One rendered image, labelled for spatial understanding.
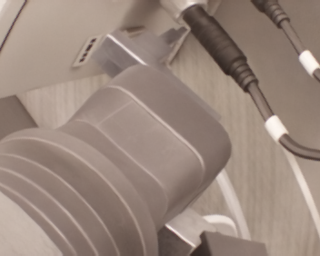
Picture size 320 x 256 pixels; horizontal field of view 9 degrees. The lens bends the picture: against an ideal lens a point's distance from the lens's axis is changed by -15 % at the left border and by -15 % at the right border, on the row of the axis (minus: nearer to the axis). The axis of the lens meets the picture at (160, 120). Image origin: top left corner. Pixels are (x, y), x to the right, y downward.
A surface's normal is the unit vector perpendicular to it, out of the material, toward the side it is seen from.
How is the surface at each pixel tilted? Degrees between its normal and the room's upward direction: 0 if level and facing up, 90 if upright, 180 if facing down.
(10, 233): 44
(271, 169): 90
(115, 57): 98
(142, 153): 51
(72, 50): 133
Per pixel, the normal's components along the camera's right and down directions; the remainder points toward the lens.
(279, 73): -0.75, 0.15
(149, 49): 0.55, -0.70
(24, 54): 0.53, 0.72
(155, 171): 0.38, -0.55
